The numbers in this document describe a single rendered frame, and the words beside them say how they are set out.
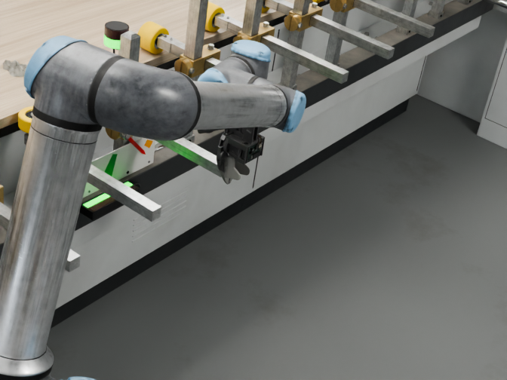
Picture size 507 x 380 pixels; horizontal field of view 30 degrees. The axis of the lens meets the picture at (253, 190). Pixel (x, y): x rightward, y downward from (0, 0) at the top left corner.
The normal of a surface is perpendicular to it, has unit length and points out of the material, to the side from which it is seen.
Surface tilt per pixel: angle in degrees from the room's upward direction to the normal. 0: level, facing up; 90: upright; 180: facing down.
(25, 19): 0
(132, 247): 90
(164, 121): 93
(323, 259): 0
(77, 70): 47
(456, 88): 90
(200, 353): 0
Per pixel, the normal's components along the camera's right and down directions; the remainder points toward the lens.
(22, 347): 0.36, 0.37
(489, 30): -0.61, 0.36
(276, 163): 0.78, 0.43
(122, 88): 0.11, -0.10
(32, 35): 0.14, -0.82
